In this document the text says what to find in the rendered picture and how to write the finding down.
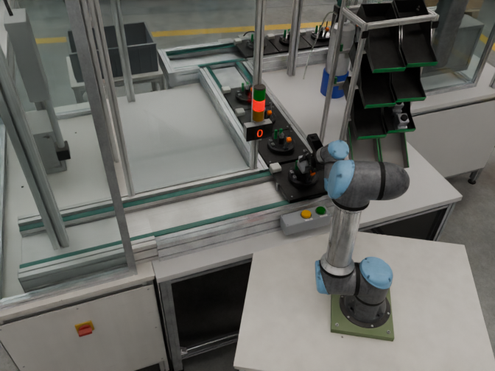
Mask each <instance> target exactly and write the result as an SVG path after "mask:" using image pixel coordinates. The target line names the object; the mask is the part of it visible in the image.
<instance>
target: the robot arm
mask: <svg viewBox="0 0 495 371"><path fill-rule="evenodd" d="M306 139H307V141H308V143H309V145H310V147H311V149H312V151H313V153H311V154H308V155H306V156H304V157H302V158H300V159H298V164H300V166H301V169H302V171H303V172H305V171H306V166H307V165H308V163H309V169H308V172H309V174H311V173H313V172H319V171H322V170H323V171H324V188H325V190H326V191H327V192H328V196H329V197H330V198H331V201H332V202H333V203H334V213H333V218H332V223H331V230H330V234H329V242H328V246H327V251H326V253H324V254H323V255H322V257H321V259H320V260H318V261H316V262H315V278H316V287H317V291H318V292H319V293H321V294H327V295H330V294H338V295H346V296H345V308H346V310H347V312H348V313H349V314H350V315H351V316H352V317H353V318H354V319H356V320H358V321H360V322H365V323H373V322H377V321H379V320H380V319H381V318H382V317H383V316H384V315H385V311H386V300H385V298H386V295H387V292H388V290H389V288H390V286H391V284H392V279H393V271H392V269H391V268H390V266H389V265H388V264H387V263H385V261H383V260H382V259H381V258H377V257H373V256H370V257H367V258H365V259H363V260H362V261H361V262H354V260H353V259H352V255H353V251H354V245H355V241H356V237H357V231H358V228H359V222H360V219H361V215H362V211H363V210H365V209H366V208H367V207H368V206H369V203H370V200H381V201H382V200H391V199H395V198H398V197H400V196H402V195H403V194H404V193H405V192H406V191H407V189H408V188H409V185H410V177H409V175H408V173H407V172H406V170H405V169H403V168H402V167H400V166H399V165H396V164H394V163H389V162H377V161H362V160H345V158H346V157H347V155H348V153H349V148H348V145H347V143H346V142H344V141H341V140H337V141H332V142H331V143H329V144H327V145H325V146H323V145H322V143H321V141H320V139H319V137H318V135H317V133H313V134H308V135H307V138H306ZM304 161H305V162H304ZM310 170H311V171H312V172H311V173H310Z"/></svg>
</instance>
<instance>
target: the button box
mask: <svg viewBox="0 0 495 371"><path fill-rule="evenodd" d="M320 206H321V207H324V208H325V209H326V212H325V213H324V214H319V213H317V212H316V209H317V207H320ZM320 206H317V207H313V208H308V209H305V210H307V211H310V212H311V216H310V217H309V218H304V217H302V215H301V213H302V211H305V210H302V211H296V212H293V213H288V214H284V215H281V218H280V226H281V229H282V230H283V231H284V234H285V235H286V236H288V235H291V234H293V233H299V232H302V231H305V230H310V229H313V228H316V227H321V226H324V225H329V222H330V219H331V214H330V213H329V211H328V210H327V208H326V206H325V205H320Z"/></svg>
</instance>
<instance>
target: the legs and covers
mask: <svg viewBox="0 0 495 371"><path fill-rule="evenodd" d="M456 203H457V202H453V203H449V204H447V205H442V206H439V207H436V208H431V209H428V210H425V211H420V212H417V213H412V214H409V215H406V216H401V217H399V218H395V219H391V220H387V221H384V222H380V223H376V224H374V225H368V226H366V227H361V228H358V232H360V231H363V230H368V229H371V231H372V232H373V233H375V234H381V235H387V236H398V237H404V238H410V239H421V240H427V241H439V239H440V237H441V235H442V233H443V231H444V228H445V226H446V224H447V222H448V220H449V217H450V216H451V214H452V211H453V210H454V207H455V205H456ZM252 259H253V258H248V259H245V260H241V261H237V262H233V263H231V264H226V265H223V266H218V267H215V268H212V269H207V270H204V271H201V272H196V273H193V274H190V275H185V276H183V277H179V278H175V279H171V280H167V281H164V282H160V283H157V281H156V278H155V279H154V280H153V283H154V288H155V296H156V300H157V304H158V311H159V315H160V318H161V324H162V327H163V330H164V335H165V339H166V343H167V347H168V350H169V349H170V350H169V355H170V358H171V357H172V358H171V360H172V365H173V369H172V371H184V368H183V365H182V360H183V359H185V358H189V357H192V356H196V355H198V354H201V353H205V352H208V351H210V350H214V349H217V348H219V347H223V346H226V345H230V344H233V343H235V342H238V338H239V330H238V331H234V332H231V333H227V334H225V335H222V336H218V337H215V338H213V339H209V340H206V341H203V342H199V343H197V344H193V345H189V346H187V347H186V349H187V351H188V353H185V354H183V355H181V353H180V343H179V338H178V328H177V323H176V317H175V307H174V302H173V296H172V286H171V283H176V282H178V281H182V280H186V279H189V278H194V277H197V276H200V275H205V274H208V273H211V272H216V271H219V270H221V269H227V268H229V267H232V266H237V265H240V264H245V263H248V262H251V261H252ZM154 277H155V276H154ZM170 353H171V354H170Z"/></svg>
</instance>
